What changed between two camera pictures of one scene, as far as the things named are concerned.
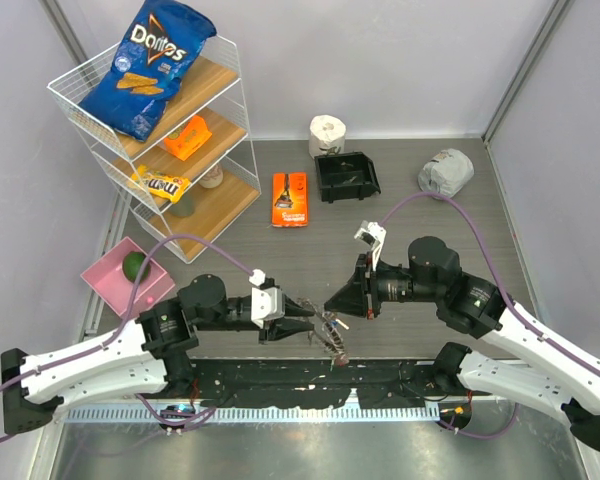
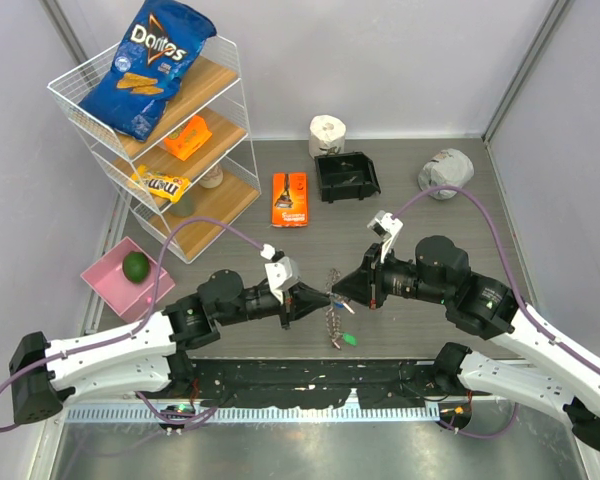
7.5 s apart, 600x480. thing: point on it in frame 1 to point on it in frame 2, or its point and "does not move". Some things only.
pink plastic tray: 107,278 does not move
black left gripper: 282,327 to 298,301
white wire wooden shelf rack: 194,174 does not move
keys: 352,178 does not move
